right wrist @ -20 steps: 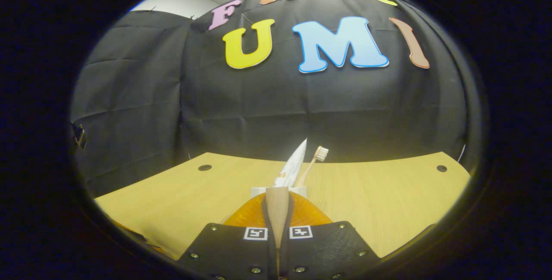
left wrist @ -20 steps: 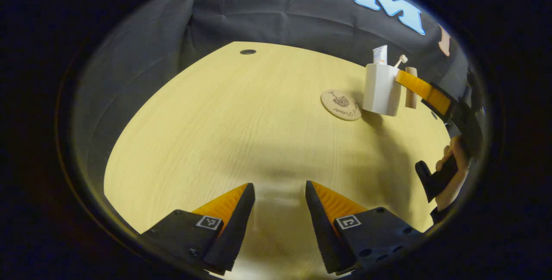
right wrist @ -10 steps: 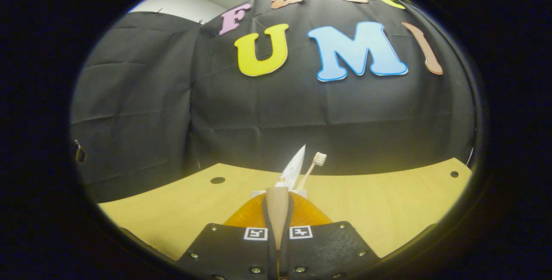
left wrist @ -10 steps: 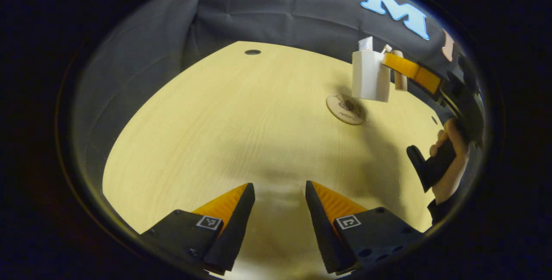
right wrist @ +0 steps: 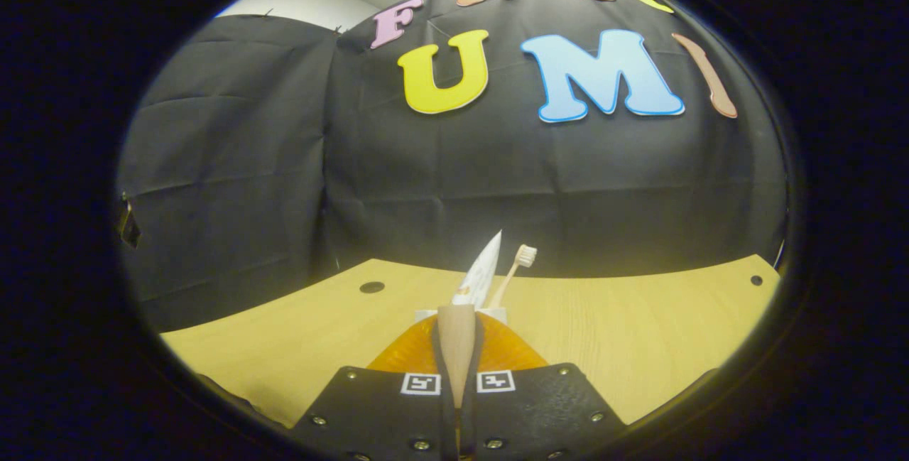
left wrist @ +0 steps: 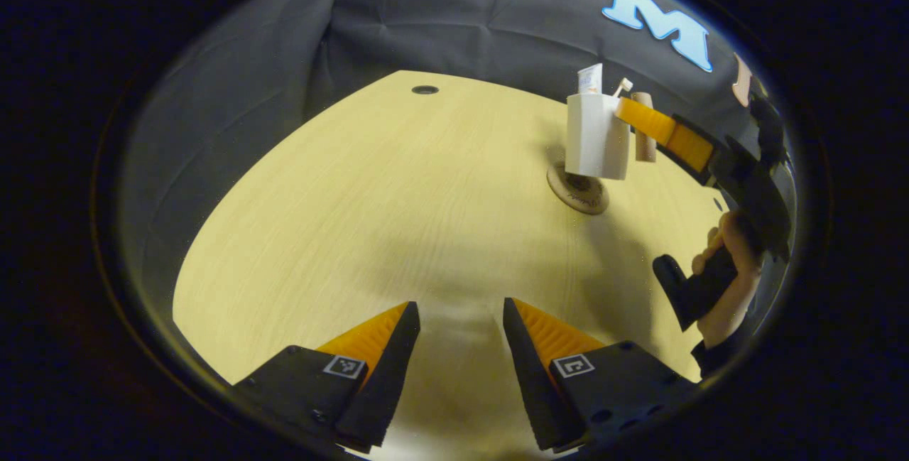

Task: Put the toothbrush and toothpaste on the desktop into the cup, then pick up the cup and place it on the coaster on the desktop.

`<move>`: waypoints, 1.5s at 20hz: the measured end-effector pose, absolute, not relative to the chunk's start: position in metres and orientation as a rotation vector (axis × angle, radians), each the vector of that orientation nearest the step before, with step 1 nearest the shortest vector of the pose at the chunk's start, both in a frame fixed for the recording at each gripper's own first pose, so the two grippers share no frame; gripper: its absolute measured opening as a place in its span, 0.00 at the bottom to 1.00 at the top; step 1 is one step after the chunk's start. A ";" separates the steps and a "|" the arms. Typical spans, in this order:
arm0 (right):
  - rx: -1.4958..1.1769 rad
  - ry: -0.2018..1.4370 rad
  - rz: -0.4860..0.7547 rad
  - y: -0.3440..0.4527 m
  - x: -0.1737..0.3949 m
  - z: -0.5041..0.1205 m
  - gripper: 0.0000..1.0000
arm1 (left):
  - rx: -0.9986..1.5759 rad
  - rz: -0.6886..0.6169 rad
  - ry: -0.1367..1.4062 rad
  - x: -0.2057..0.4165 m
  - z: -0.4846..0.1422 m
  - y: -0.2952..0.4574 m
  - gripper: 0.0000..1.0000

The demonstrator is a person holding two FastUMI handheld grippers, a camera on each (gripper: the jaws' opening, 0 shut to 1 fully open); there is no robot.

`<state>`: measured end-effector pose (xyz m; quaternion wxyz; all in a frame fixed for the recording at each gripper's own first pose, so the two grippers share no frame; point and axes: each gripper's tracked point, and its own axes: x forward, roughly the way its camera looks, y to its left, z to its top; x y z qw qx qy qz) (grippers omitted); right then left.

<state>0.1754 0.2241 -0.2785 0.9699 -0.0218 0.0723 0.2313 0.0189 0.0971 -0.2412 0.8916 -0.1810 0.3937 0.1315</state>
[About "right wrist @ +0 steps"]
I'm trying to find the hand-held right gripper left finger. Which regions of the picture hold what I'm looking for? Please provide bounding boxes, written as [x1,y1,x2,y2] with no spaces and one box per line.
[291,313,450,461]

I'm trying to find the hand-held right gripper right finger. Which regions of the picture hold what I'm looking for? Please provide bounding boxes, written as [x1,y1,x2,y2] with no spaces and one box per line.
[463,313,629,461]

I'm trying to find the white cup with wooden handle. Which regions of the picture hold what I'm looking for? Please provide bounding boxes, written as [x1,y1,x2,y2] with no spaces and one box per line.
[415,303,508,411]

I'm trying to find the wooden toothbrush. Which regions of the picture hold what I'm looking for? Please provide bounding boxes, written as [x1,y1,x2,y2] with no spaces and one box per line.
[489,244,538,309]

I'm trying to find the white toothpaste tube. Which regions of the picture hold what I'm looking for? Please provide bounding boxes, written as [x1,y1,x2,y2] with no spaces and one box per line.
[452,229,504,309]

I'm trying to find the black backdrop cloth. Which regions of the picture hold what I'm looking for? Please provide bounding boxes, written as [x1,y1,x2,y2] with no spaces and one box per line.
[117,0,789,334]

